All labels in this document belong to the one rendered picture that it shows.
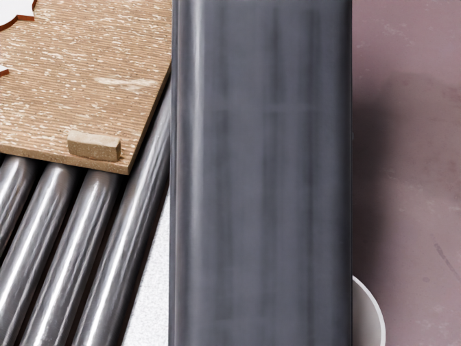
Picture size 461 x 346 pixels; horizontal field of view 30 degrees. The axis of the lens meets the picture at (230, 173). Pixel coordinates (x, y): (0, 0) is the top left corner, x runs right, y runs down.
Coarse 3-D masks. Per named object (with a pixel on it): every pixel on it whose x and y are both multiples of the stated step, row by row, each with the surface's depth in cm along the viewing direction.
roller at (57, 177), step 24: (48, 168) 98; (72, 168) 99; (48, 192) 96; (72, 192) 98; (24, 216) 94; (48, 216) 94; (24, 240) 91; (48, 240) 92; (24, 264) 89; (0, 288) 87; (24, 288) 88; (0, 312) 85; (24, 312) 87; (0, 336) 84
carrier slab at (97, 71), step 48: (48, 0) 116; (96, 0) 116; (144, 0) 117; (0, 48) 109; (48, 48) 110; (96, 48) 110; (144, 48) 110; (0, 96) 103; (48, 96) 104; (96, 96) 104; (144, 96) 104; (0, 144) 98; (48, 144) 98
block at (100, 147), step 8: (72, 136) 95; (80, 136) 95; (88, 136) 96; (96, 136) 96; (104, 136) 96; (72, 144) 96; (80, 144) 95; (88, 144) 95; (96, 144) 95; (104, 144) 95; (112, 144) 95; (120, 144) 96; (72, 152) 97; (80, 152) 96; (88, 152) 96; (96, 152) 96; (104, 152) 96; (112, 152) 96; (120, 152) 97; (112, 160) 96
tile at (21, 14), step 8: (0, 0) 115; (8, 0) 115; (16, 0) 115; (24, 0) 115; (32, 0) 115; (0, 8) 113; (8, 8) 113; (16, 8) 113; (24, 8) 113; (32, 8) 115; (0, 16) 112; (8, 16) 112; (16, 16) 113; (24, 16) 113; (32, 16) 113; (0, 24) 111; (8, 24) 112
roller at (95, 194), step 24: (96, 192) 96; (72, 216) 94; (96, 216) 94; (72, 240) 91; (96, 240) 93; (72, 264) 89; (48, 288) 87; (72, 288) 88; (48, 312) 85; (72, 312) 87; (24, 336) 84; (48, 336) 83
